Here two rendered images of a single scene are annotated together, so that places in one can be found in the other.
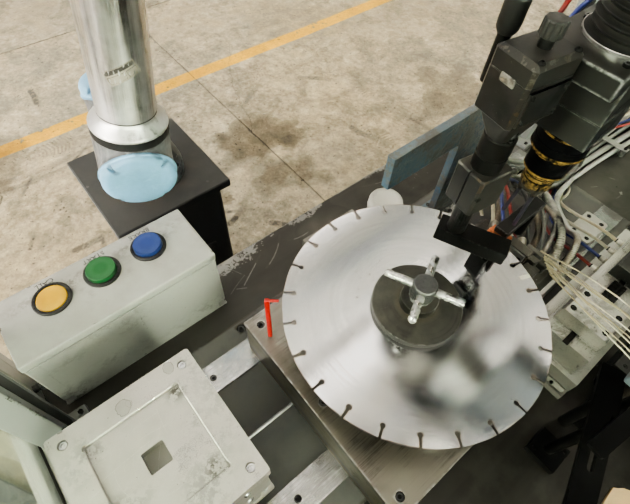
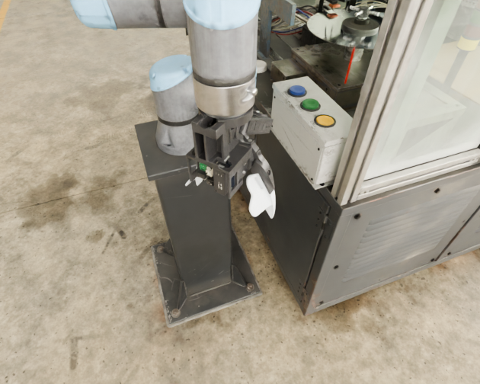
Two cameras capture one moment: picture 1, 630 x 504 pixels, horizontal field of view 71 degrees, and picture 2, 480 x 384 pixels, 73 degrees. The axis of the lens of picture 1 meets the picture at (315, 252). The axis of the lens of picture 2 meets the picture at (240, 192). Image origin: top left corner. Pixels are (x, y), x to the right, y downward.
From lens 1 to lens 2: 1.04 m
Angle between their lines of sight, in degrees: 42
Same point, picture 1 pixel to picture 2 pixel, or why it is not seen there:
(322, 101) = (46, 155)
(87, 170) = (164, 165)
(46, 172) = not seen: outside the picture
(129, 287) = (322, 98)
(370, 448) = not seen: hidden behind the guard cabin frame
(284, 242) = (267, 98)
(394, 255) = (334, 25)
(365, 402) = not seen: hidden behind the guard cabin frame
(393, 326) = (371, 28)
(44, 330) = (344, 123)
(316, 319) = (363, 42)
